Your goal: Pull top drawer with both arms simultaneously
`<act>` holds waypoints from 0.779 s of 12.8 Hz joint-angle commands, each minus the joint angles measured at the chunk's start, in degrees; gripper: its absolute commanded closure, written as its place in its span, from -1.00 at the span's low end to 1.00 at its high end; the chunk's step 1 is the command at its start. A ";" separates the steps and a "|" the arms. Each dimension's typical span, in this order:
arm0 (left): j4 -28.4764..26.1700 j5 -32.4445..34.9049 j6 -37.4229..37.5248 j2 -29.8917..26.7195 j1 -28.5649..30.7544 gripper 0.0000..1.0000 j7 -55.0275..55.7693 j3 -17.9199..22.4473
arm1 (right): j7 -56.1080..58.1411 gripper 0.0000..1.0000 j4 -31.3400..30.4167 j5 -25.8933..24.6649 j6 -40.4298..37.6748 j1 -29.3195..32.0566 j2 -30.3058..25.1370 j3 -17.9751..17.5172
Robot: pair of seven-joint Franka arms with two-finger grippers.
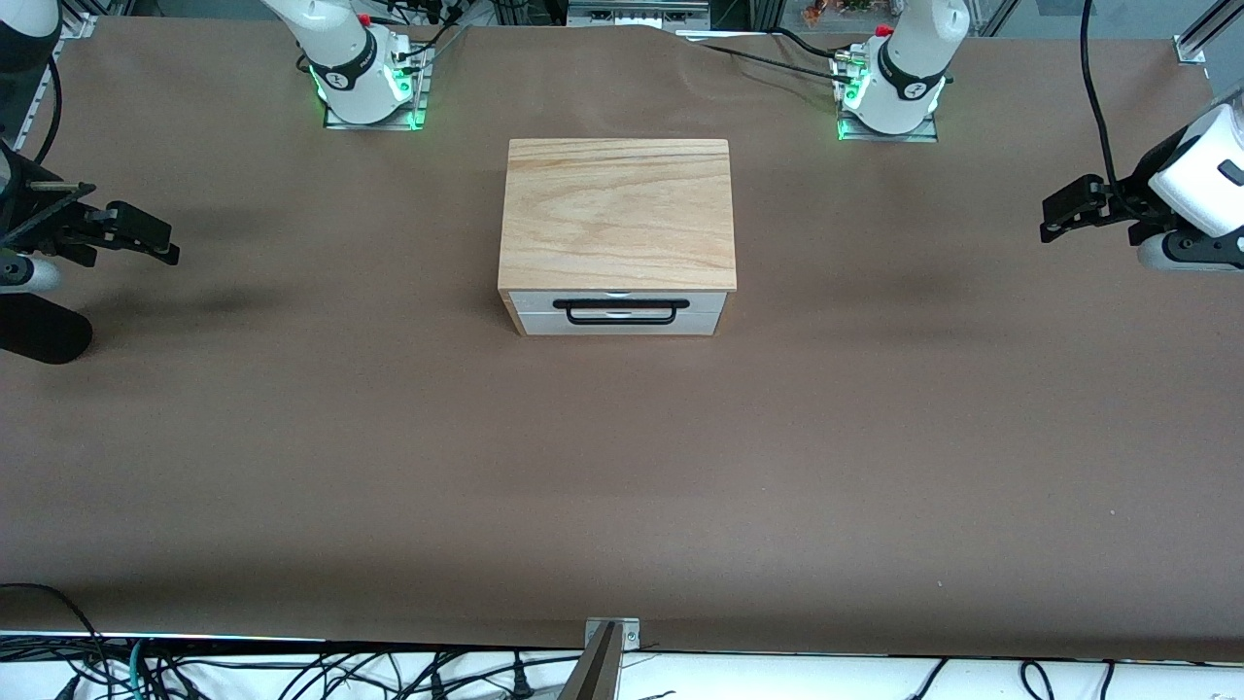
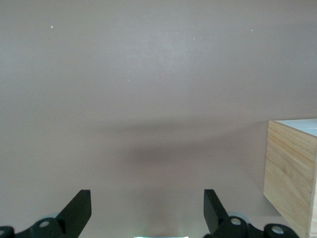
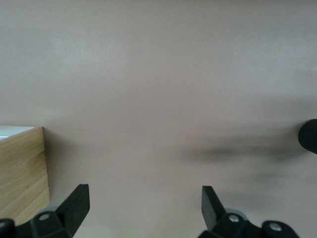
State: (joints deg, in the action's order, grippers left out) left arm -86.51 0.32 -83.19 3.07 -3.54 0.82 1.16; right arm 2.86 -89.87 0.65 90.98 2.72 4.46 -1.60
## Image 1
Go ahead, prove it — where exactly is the blurry black cylinder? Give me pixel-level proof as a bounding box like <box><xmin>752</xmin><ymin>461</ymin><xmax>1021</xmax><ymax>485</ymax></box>
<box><xmin>0</xmin><ymin>292</ymin><xmax>94</xmax><ymax>367</ymax></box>

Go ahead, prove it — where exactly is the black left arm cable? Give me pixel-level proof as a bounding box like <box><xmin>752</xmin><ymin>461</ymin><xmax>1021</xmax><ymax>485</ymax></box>
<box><xmin>1081</xmin><ymin>0</ymin><xmax>1148</xmax><ymax>220</ymax></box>

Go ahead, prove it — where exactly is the black base cable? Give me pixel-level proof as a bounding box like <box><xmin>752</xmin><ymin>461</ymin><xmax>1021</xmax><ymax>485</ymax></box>
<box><xmin>773</xmin><ymin>27</ymin><xmax>856</xmax><ymax>61</ymax></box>
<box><xmin>695</xmin><ymin>41</ymin><xmax>856</xmax><ymax>84</ymax></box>
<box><xmin>389</xmin><ymin>24</ymin><xmax>469</xmax><ymax>74</ymax></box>

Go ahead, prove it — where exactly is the wooden drawer cabinet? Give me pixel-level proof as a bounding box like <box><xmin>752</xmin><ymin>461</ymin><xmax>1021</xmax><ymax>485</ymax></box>
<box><xmin>498</xmin><ymin>138</ymin><xmax>738</xmax><ymax>338</ymax></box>

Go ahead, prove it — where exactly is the grey metal equipment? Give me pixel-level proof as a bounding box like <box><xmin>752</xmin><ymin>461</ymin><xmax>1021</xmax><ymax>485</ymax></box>
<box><xmin>567</xmin><ymin>0</ymin><xmax>712</xmax><ymax>30</ymax></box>

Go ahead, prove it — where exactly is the aluminium frame rail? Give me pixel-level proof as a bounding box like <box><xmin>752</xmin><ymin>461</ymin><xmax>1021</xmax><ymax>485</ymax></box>
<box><xmin>15</xmin><ymin>10</ymin><xmax>100</xmax><ymax>166</ymax></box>
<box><xmin>1174</xmin><ymin>0</ymin><xmax>1244</xmax><ymax>65</ymax></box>

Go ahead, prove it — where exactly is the small metal bracket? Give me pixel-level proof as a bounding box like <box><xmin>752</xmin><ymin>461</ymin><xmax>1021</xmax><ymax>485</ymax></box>
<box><xmin>585</xmin><ymin>616</ymin><xmax>642</xmax><ymax>650</ymax></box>

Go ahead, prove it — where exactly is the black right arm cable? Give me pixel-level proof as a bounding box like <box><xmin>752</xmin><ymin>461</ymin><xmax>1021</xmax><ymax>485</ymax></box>
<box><xmin>34</xmin><ymin>53</ymin><xmax>65</xmax><ymax>166</ymax></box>

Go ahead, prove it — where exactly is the black metal drawer handle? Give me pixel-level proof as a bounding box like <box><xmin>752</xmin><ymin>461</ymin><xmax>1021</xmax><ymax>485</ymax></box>
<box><xmin>552</xmin><ymin>298</ymin><xmax>691</xmax><ymax>327</ymax></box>

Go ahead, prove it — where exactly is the black looped cable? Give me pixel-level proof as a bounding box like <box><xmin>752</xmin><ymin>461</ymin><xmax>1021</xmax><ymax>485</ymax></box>
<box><xmin>0</xmin><ymin>583</ymin><xmax>108</xmax><ymax>700</ymax></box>

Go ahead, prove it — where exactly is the brown paper table cover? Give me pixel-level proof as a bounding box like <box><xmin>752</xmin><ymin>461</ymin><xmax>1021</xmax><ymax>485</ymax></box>
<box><xmin>0</xmin><ymin>15</ymin><xmax>1244</xmax><ymax>664</ymax></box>

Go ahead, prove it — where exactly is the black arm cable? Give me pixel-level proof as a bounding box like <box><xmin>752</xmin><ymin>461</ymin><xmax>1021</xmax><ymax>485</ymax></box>
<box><xmin>1081</xmin><ymin>0</ymin><xmax>1148</xmax><ymax>220</ymax></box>
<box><xmin>34</xmin><ymin>53</ymin><xmax>65</xmax><ymax>166</ymax></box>

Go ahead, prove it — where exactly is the grey camera mount pole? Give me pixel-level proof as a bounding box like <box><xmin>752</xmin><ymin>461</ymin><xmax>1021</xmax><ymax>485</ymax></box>
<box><xmin>559</xmin><ymin>622</ymin><xmax>623</xmax><ymax>700</ymax></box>

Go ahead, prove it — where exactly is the white-fronted wooden drawer with handle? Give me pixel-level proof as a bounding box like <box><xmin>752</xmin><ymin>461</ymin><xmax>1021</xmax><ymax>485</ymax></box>
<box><xmin>509</xmin><ymin>291</ymin><xmax>727</xmax><ymax>327</ymax></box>

